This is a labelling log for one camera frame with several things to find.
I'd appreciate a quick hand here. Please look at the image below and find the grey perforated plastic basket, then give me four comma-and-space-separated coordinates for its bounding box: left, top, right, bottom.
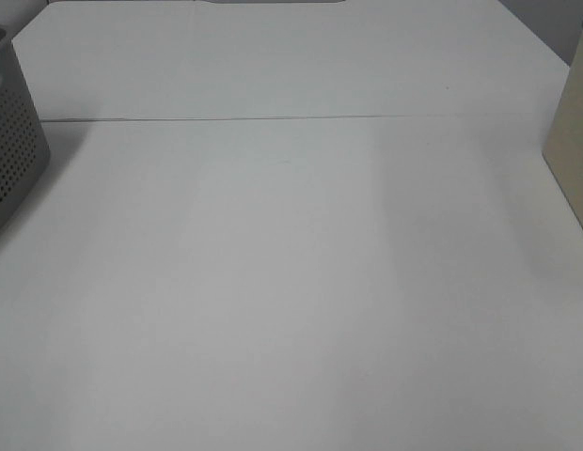
0, 25, 51, 232

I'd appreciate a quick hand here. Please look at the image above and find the beige box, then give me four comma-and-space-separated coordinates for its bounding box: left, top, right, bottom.
543, 23, 583, 229

